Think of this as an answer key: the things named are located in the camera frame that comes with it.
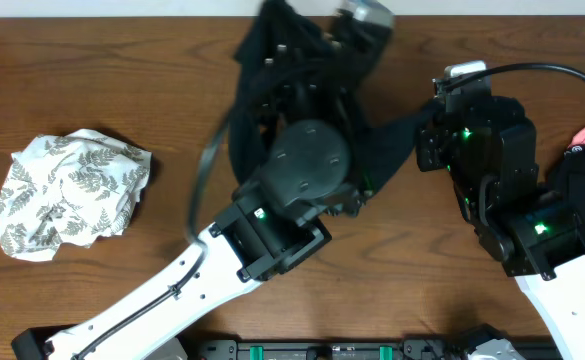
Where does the black t-shirt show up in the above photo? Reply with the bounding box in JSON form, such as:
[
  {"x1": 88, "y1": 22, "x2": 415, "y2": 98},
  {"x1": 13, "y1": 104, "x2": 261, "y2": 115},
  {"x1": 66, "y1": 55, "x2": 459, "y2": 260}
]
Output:
[{"x1": 228, "y1": 1, "x2": 443, "y2": 198}]

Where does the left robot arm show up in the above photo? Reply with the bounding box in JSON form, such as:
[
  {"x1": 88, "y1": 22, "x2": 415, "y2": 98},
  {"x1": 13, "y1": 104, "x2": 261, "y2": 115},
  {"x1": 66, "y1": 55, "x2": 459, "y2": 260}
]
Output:
[{"x1": 12, "y1": 12, "x2": 393, "y2": 359}]

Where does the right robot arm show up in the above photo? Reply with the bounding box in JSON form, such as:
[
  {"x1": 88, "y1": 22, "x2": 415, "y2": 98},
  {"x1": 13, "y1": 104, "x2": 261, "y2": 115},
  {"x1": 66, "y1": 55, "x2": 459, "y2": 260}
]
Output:
[{"x1": 416, "y1": 79, "x2": 585, "y2": 359}]

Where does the white fern print cloth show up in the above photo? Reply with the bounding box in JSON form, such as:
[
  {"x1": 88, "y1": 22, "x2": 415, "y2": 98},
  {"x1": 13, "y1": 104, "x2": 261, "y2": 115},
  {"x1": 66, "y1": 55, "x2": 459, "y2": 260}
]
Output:
[{"x1": 0, "y1": 129, "x2": 152, "y2": 262}]

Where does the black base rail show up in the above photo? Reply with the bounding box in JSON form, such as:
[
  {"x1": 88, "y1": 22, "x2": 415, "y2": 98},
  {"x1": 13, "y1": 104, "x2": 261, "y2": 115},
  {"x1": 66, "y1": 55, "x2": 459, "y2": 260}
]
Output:
[{"x1": 182, "y1": 324, "x2": 562, "y2": 360}]

